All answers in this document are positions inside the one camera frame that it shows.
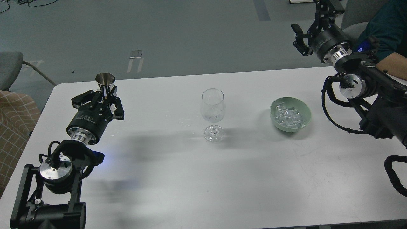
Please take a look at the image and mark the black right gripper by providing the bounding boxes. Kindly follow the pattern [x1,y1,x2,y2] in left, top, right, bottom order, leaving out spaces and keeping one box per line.
[291,0,352,63]

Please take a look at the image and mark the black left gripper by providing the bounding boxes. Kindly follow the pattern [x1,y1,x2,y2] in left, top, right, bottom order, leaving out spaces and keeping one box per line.
[66,87,124,145]

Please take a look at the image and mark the steel double jigger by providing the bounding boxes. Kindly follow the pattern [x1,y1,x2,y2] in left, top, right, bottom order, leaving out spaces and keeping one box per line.
[95,72,116,98]

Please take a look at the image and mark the clear ice cubes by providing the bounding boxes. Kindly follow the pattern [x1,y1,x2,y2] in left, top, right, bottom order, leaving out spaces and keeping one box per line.
[274,103,306,129]

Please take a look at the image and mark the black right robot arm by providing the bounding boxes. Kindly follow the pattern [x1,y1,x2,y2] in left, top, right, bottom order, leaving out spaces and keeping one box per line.
[291,0,407,146]

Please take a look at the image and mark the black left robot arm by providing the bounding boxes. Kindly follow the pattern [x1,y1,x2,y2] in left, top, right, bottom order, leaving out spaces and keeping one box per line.
[9,85,124,229]

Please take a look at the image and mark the clear wine glass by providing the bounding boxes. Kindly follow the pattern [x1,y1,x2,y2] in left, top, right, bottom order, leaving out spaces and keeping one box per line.
[200,88,226,142]

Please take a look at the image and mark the grey office chair right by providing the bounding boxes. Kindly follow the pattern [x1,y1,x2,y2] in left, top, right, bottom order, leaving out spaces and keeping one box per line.
[341,0,388,46]

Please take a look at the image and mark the metal floor plate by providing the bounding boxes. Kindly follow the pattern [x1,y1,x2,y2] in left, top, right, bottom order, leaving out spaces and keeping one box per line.
[129,50,143,59]

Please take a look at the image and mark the person in teal shirt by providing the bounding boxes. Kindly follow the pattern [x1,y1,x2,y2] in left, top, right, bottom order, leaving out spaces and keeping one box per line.
[353,0,407,80]

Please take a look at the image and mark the beige checkered cloth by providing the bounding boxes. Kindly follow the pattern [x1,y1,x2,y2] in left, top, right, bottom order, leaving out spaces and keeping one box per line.
[0,90,41,195]

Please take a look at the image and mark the green bowl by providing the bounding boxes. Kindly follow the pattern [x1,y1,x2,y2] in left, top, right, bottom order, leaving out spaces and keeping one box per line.
[269,97,312,132]

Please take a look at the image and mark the grey chair left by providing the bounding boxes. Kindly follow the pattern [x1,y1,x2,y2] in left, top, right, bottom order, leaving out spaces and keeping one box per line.
[0,51,57,91]

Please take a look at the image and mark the black floor cables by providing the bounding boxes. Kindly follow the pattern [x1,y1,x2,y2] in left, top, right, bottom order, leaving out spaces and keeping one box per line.
[0,0,58,14]

